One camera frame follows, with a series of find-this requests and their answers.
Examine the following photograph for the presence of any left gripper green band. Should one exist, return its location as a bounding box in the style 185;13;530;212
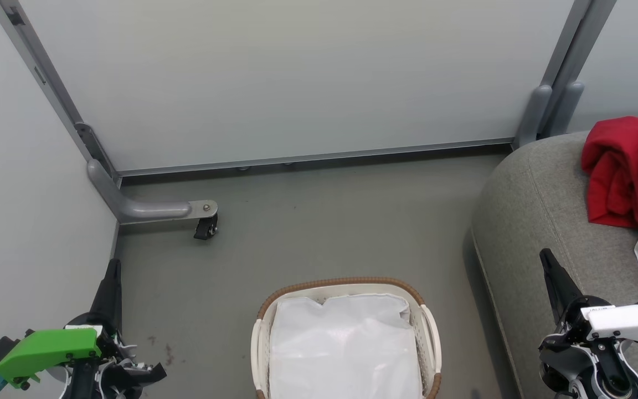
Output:
0;258;168;399

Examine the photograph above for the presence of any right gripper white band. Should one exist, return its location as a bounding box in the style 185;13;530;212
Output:
538;248;638;399

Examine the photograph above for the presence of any red fleece garment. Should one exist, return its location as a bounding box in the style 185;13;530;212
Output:
581;116;638;229

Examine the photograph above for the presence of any white basket with brown rim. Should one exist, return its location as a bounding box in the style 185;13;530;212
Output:
250;277;443;399

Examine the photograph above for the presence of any white basket liner cloth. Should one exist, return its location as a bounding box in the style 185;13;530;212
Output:
268;293;424;399

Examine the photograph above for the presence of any grey fabric sofa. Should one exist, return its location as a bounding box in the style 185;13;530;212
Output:
471;124;638;399

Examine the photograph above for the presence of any black caster wheel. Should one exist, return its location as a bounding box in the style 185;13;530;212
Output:
193;213;219;241

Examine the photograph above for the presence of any grey partition foot bracket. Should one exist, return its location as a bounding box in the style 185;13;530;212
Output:
87;159;219;226

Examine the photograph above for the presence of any grey double partition post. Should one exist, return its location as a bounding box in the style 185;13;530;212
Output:
513;0;618;149

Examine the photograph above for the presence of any grey single partition post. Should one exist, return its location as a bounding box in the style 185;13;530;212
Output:
0;0;122;185

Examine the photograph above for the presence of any grey partition bottom rail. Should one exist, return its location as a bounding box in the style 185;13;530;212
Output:
116;137;514;179

